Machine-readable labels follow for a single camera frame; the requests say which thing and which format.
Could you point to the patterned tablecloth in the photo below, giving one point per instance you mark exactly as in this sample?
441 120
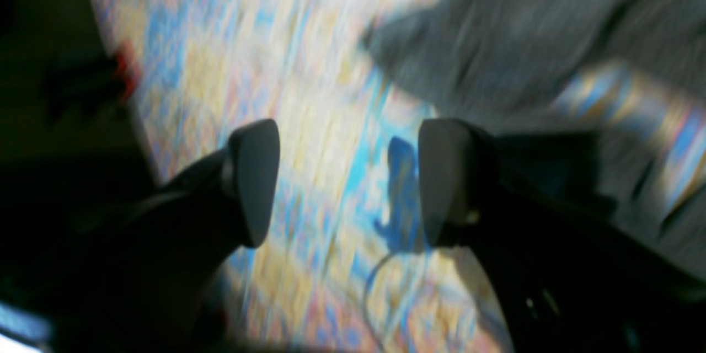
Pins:
346 264

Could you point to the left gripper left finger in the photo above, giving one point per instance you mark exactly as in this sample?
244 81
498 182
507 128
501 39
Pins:
87 267

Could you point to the red black clamp upper left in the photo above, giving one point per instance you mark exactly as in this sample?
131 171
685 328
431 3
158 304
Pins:
91 80

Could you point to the grey t-shirt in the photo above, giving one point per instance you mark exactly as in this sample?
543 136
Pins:
600 103

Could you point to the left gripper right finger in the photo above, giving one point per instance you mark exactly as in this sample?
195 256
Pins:
566 280

